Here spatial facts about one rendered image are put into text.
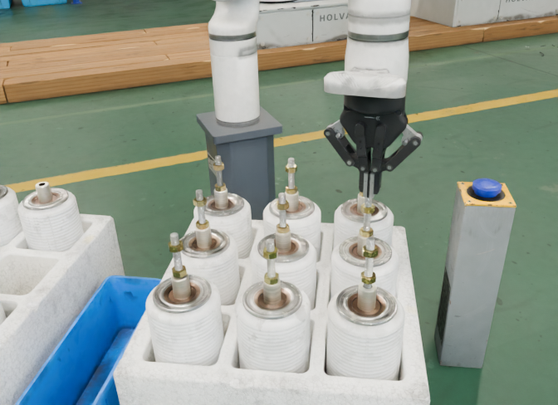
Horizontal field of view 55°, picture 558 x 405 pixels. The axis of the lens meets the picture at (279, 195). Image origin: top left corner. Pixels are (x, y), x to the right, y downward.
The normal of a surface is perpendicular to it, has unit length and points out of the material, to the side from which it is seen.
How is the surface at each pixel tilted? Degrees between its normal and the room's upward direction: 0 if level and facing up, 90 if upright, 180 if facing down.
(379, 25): 90
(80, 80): 90
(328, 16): 90
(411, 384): 0
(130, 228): 0
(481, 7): 90
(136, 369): 0
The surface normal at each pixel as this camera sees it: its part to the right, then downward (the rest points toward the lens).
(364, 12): -0.58, 0.38
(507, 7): 0.36, 0.43
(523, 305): -0.03, -0.88
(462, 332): -0.12, 0.47
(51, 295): 0.99, 0.06
